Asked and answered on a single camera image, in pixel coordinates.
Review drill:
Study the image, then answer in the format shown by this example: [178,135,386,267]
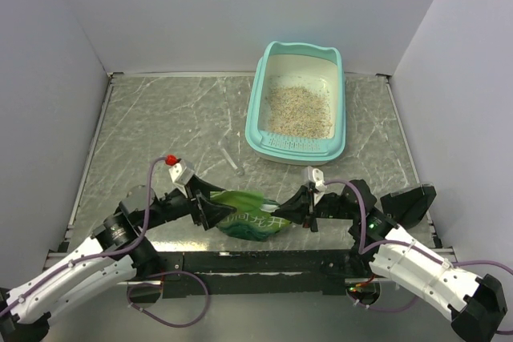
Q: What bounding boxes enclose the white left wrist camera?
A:
[169,159,195,196]

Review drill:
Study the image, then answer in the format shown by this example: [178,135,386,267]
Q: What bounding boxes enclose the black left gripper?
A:
[140,173,236,230]

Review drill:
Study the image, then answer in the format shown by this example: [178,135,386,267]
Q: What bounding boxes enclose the clear plastic scoop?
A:
[220,146,244,176]

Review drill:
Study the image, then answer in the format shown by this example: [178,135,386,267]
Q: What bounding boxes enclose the green cat litter bag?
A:
[211,190,291,242]

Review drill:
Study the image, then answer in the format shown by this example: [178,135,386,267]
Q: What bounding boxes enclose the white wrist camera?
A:
[169,159,195,196]
[303,166,327,205]

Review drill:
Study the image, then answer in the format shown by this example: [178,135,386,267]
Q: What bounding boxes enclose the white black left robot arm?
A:
[1,177,236,337]

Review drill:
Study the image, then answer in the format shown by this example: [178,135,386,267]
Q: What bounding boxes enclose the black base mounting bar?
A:
[129,249,372,299]

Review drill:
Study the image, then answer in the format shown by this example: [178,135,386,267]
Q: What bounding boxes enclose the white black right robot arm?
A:
[273,179,507,341]

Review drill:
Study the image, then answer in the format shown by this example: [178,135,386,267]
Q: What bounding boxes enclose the black right arm base block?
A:
[380,183,437,230]

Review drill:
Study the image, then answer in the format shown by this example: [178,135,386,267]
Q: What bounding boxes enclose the teal cat litter box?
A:
[245,41,346,165]

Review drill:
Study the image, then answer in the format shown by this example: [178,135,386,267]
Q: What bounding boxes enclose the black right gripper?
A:
[271,185,358,228]

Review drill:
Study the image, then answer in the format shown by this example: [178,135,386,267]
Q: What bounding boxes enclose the beige cat litter granules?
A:
[265,87,332,139]

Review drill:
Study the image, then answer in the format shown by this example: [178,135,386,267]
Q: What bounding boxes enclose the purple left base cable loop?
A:
[126,270,212,329]

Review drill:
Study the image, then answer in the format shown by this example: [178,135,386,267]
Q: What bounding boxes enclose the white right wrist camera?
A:
[303,166,327,205]

